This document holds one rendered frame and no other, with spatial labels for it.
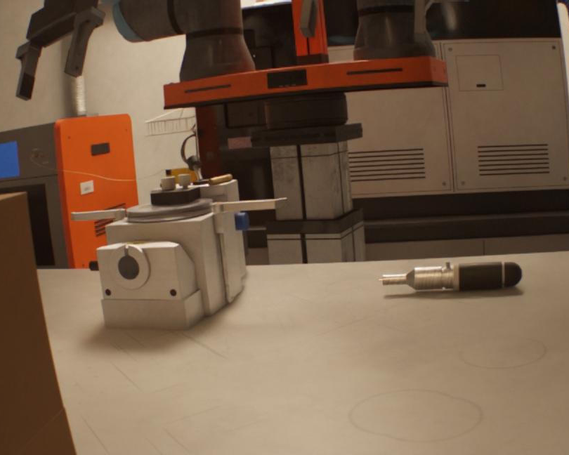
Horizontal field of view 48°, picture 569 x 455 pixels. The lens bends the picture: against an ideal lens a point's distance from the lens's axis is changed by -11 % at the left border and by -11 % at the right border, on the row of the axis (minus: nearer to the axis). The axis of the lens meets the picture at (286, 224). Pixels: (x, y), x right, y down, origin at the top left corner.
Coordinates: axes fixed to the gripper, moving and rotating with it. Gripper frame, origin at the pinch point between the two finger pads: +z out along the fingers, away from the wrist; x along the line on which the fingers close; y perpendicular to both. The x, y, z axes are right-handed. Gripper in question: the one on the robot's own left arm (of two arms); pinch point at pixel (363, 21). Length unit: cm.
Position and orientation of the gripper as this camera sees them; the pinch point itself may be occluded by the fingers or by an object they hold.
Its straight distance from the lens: 83.4
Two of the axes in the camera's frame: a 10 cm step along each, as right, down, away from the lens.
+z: -1.4, 9.7, -2.1
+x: 9.7, 0.8, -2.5
